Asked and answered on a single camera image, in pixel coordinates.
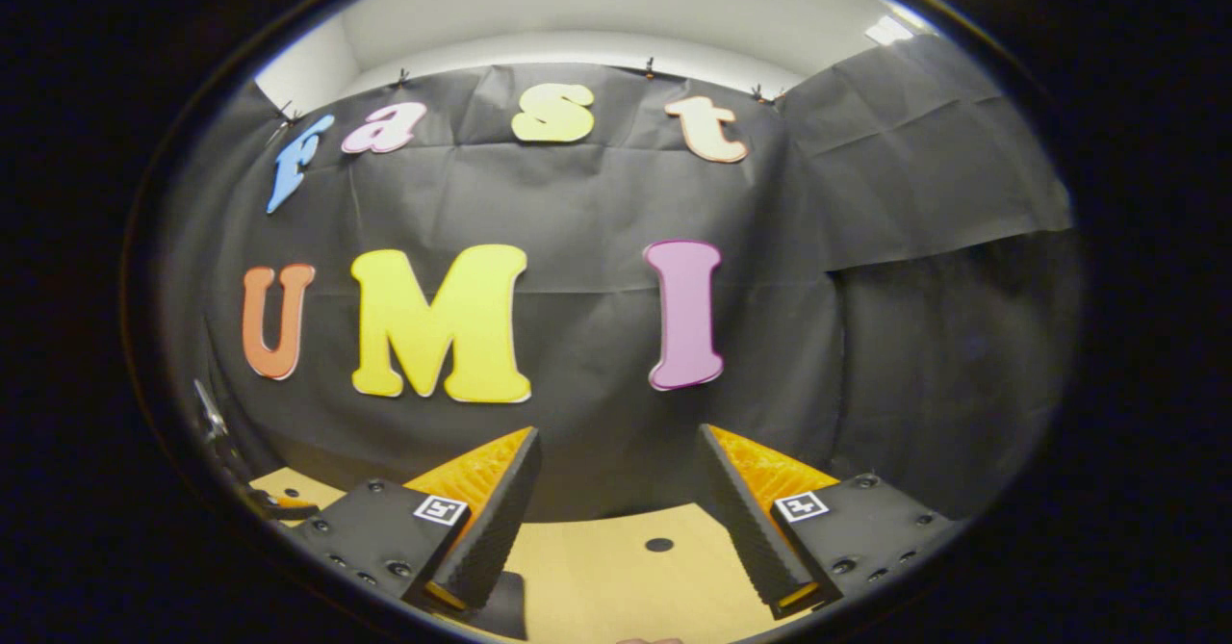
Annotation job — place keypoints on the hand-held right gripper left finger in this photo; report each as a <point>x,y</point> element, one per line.
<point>496,538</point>

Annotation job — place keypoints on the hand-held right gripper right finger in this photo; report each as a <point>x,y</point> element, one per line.
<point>751,538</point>

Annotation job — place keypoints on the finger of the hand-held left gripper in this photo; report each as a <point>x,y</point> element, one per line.
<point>284,507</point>

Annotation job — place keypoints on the black backdrop cloth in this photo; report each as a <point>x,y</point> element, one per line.
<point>597,201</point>

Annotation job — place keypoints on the white ceiling light panel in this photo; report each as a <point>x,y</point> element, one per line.
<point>887,30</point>

